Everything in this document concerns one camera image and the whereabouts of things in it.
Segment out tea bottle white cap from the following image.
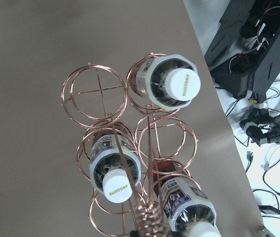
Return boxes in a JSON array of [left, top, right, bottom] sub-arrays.
[[130, 54, 201, 111], [153, 160, 221, 237], [89, 134, 141, 203]]

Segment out copper wire bottle basket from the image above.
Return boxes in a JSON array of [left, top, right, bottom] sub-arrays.
[[61, 53, 198, 237]]

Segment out black electronics frame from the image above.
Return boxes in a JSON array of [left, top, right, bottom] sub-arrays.
[[205, 0, 280, 99]]

